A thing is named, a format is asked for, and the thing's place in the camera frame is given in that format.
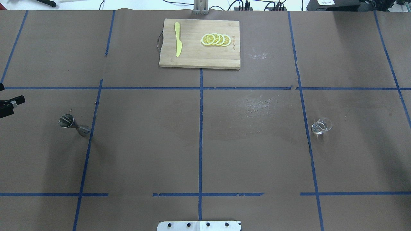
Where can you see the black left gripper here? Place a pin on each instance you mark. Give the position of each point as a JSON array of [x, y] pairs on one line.
[[7, 107]]

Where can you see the steel jigger measuring cup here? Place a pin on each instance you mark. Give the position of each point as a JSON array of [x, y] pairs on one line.
[[68, 121]]

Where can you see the clear glass cup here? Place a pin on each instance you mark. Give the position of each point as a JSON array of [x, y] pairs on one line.
[[321, 126]]

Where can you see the yellow plastic knife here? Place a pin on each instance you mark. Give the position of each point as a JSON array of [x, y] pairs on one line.
[[179, 45]]

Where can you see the bamboo cutting board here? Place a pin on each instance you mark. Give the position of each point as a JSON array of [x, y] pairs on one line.
[[196, 55]]

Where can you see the aluminium frame post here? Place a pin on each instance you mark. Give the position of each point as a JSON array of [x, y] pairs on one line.
[[201, 7]]

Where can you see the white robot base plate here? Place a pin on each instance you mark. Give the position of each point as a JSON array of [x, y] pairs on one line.
[[215, 225]]

